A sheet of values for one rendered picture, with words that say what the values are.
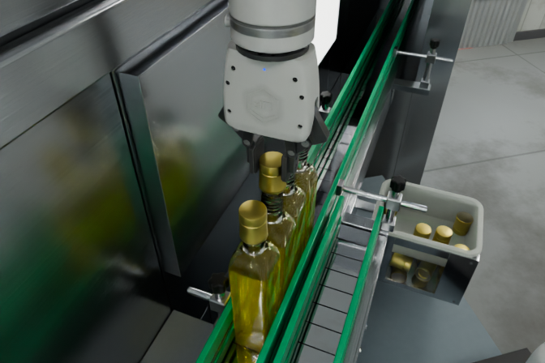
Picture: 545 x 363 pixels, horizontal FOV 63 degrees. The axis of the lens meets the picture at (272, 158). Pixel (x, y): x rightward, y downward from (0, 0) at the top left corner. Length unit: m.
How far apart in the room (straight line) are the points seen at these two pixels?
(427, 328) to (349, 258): 0.37
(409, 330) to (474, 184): 1.74
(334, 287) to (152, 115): 0.46
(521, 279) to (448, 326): 1.24
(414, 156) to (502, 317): 0.81
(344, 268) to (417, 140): 1.03
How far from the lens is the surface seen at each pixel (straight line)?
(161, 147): 0.55
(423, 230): 1.03
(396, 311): 1.17
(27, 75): 0.39
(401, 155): 1.85
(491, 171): 2.93
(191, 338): 0.77
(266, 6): 0.41
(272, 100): 0.46
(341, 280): 0.82
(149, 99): 0.51
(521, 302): 2.31
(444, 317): 1.20
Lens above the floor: 1.71
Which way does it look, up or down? 39 degrees down
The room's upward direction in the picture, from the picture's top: straight up
